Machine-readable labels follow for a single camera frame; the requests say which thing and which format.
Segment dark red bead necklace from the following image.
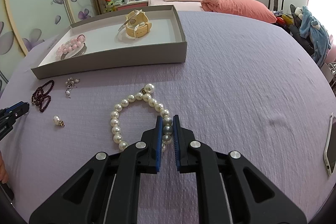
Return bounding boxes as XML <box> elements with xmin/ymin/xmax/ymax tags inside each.
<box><xmin>31</xmin><ymin>79</ymin><xmax>55</xmax><ymax>113</ymax></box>

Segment small pearl charm cluster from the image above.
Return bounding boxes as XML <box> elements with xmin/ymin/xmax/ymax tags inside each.
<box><xmin>65</xmin><ymin>77</ymin><xmax>80</xmax><ymax>98</ymax></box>

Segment pink bead bracelet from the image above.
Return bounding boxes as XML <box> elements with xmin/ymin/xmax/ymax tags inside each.
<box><xmin>56</xmin><ymin>33</ymin><xmax>87</xmax><ymax>56</ymax></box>

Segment white pearl bracelet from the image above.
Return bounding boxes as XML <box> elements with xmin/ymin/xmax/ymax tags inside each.
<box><xmin>110</xmin><ymin>92</ymin><xmax>174</xmax><ymax>153</ymax></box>

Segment pearl earring with gold cap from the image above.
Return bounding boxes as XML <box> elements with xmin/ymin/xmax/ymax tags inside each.
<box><xmin>139</xmin><ymin>83</ymin><xmax>155</xmax><ymax>94</ymax></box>

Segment thin silver bangle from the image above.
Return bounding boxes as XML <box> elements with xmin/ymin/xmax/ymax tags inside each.
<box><xmin>118</xmin><ymin>10</ymin><xmax>142</xmax><ymax>32</ymax></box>

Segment left hand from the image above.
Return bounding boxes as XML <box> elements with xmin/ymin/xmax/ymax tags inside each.
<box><xmin>0</xmin><ymin>153</ymin><xmax>9</xmax><ymax>184</ymax></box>

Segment white smartphone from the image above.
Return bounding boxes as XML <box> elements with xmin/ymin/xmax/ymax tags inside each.
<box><xmin>323</xmin><ymin>113</ymin><xmax>336</xmax><ymax>176</ymax></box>

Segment purple bedspread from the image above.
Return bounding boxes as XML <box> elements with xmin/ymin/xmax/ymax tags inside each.
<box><xmin>1</xmin><ymin>11</ymin><xmax>335</xmax><ymax>220</ymax></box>

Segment floral sliding wardrobe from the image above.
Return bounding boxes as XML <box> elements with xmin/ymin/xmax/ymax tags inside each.
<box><xmin>1</xmin><ymin>0</ymin><xmax>98</xmax><ymax>90</ymax></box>

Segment grey cardboard tray box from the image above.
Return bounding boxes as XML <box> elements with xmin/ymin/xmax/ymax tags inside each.
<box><xmin>31</xmin><ymin>5</ymin><xmax>187</xmax><ymax>79</ymax></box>

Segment pink nightstand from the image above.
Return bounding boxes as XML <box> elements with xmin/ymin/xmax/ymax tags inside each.
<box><xmin>112</xmin><ymin>0</ymin><xmax>148</xmax><ymax>11</ymax></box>

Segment blue plush garment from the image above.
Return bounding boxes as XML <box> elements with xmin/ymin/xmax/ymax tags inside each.
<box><xmin>289</xmin><ymin>5</ymin><xmax>331</xmax><ymax>68</ymax></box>

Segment coral pink duvet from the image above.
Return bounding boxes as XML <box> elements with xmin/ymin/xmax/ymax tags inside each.
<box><xmin>201</xmin><ymin>0</ymin><xmax>277</xmax><ymax>24</ymax></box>

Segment silver open cuff bracelet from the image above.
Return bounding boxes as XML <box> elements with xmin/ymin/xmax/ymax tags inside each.
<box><xmin>60</xmin><ymin>43</ymin><xmax>88</xmax><ymax>60</ymax></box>

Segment yellow strap watch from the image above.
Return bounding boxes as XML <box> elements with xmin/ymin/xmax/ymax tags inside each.
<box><xmin>125</xmin><ymin>10</ymin><xmax>152</xmax><ymax>39</ymax></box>

